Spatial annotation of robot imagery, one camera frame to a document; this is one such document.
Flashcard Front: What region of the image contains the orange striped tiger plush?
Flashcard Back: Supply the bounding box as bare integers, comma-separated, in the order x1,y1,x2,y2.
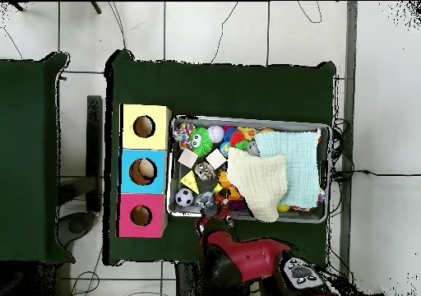
215,188,234,216

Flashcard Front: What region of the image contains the cream muslin cloth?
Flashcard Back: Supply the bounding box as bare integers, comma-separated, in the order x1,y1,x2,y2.
225,146,289,224

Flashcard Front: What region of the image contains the shallow metal mesh bin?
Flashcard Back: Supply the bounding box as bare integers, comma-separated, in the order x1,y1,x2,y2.
165,114,332,224

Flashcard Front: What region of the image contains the wooden box with three holes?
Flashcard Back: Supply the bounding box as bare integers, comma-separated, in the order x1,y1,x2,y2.
116,103,173,238

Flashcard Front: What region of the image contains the clear glitter ball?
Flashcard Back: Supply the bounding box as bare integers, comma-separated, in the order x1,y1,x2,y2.
195,191,215,210

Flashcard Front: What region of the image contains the black and white soccer ball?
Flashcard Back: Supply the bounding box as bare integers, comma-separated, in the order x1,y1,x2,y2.
174,187,195,207

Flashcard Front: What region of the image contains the yellow cheese wedge toy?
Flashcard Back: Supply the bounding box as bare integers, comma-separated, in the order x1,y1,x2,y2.
179,169,201,195

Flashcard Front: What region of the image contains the plain wooden cube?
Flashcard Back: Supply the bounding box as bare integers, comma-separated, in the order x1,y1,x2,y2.
205,147,228,171
177,148,199,168

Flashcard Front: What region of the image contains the green fuzzy googly-eyed toy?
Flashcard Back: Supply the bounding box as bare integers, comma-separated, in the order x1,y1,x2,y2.
188,127,215,158

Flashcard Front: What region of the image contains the white toy baseball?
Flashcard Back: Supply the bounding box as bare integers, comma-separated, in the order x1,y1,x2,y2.
207,124,225,144

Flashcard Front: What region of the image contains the light blue muslin cloth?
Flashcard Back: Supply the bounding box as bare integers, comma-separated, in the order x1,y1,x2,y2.
254,129,322,209

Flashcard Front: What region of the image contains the grey round base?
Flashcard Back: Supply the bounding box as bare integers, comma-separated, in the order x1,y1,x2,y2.
57,211,98,248

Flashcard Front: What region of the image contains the black upright panel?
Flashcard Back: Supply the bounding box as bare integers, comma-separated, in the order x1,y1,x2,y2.
86,95,104,213

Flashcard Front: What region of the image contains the black power cable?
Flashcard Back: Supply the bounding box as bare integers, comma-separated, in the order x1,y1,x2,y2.
331,169,421,183

